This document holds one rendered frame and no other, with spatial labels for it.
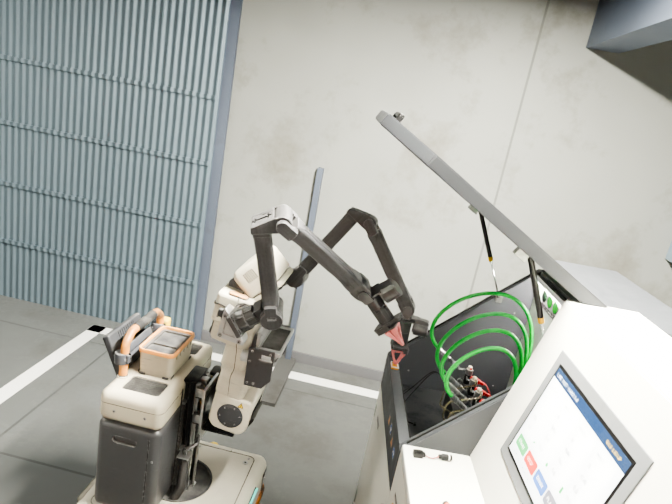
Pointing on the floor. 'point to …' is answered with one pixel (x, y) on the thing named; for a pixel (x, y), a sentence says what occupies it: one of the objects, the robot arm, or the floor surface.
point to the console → (605, 378)
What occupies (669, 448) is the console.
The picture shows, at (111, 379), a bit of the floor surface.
